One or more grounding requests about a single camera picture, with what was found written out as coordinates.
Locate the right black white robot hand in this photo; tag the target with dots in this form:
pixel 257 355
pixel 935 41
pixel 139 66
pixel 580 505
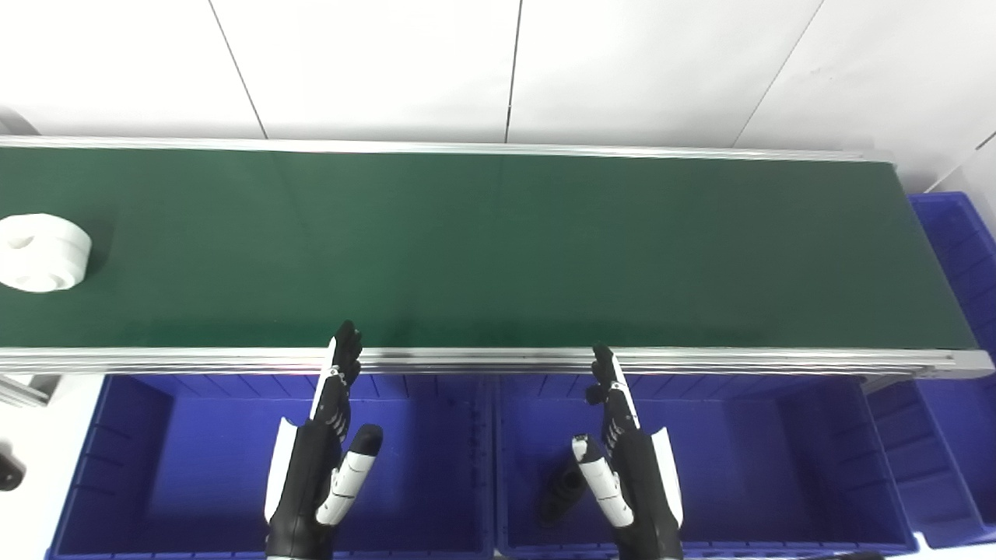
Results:
pixel 642 482

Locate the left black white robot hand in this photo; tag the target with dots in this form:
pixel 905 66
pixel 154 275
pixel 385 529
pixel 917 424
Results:
pixel 305 474

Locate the white round plastic part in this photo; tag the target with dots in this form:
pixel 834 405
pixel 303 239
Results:
pixel 40 253

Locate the black plastic part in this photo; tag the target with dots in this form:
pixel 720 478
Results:
pixel 562 494

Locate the large blue plastic bin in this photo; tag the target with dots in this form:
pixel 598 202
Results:
pixel 194 467
pixel 762 467

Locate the green conveyor belt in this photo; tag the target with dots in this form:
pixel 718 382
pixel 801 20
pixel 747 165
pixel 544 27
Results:
pixel 498 249
pixel 482 360

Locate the small blue plastic bin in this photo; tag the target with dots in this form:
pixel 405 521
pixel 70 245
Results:
pixel 922 467
pixel 965 257

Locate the aluminium conveyor leg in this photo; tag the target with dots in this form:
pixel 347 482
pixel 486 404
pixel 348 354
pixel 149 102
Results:
pixel 27 389

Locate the black bracket piece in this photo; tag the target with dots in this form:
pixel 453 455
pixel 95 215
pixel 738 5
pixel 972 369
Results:
pixel 9 469

